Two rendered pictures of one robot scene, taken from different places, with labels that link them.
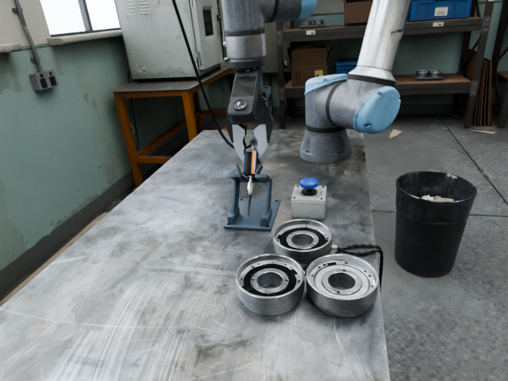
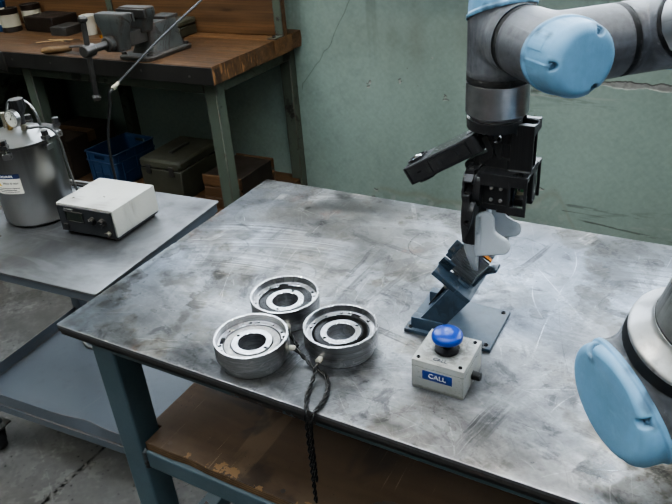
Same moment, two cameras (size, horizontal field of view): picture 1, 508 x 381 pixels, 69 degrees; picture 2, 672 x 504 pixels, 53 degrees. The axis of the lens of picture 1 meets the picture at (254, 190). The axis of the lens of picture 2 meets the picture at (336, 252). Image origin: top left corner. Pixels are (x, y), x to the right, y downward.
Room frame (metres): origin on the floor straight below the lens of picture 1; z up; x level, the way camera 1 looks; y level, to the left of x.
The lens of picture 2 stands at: (0.76, -0.82, 1.40)
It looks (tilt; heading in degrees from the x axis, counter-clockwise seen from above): 30 degrees down; 106
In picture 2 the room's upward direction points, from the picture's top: 5 degrees counter-clockwise
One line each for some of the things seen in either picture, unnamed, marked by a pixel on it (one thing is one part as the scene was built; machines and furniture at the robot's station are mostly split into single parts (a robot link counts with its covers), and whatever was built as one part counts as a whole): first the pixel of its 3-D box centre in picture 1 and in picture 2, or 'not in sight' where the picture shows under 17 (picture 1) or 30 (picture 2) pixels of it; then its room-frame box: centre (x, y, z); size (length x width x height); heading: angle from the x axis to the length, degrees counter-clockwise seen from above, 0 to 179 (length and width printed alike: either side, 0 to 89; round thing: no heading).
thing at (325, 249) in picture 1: (302, 243); (341, 336); (0.55, -0.08, 0.82); 0.10 x 0.10 x 0.04
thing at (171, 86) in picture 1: (195, 116); not in sight; (3.28, 0.47, 0.39); 1.50 x 0.62 x 0.78; 165
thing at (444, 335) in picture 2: (308, 190); (447, 346); (0.70, -0.12, 0.85); 0.04 x 0.04 x 0.05
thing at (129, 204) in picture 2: not in sight; (57, 162); (-0.28, 0.47, 0.83); 0.41 x 0.19 x 0.30; 169
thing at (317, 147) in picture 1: (325, 138); not in sight; (1.03, -0.22, 0.85); 0.15 x 0.15 x 0.10
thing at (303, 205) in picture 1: (309, 199); (450, 363); (0.71, -0.12, 0.82); 0.08 x 0.07 x 0.05; 165
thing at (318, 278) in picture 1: (341, 285); (252, 346); (0.43, -0.12, 0.82); 0.08 x 0.08 x 0.02
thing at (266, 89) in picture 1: (249, 90); (500, 162); (0.75, -0.01, 1.06); 0.09 x 0.08 x 0.12; 165
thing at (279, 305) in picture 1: (270, 284); (285, 304); (0.45, -0.01, 0.82); 0.10 x 0.10 x 0.04
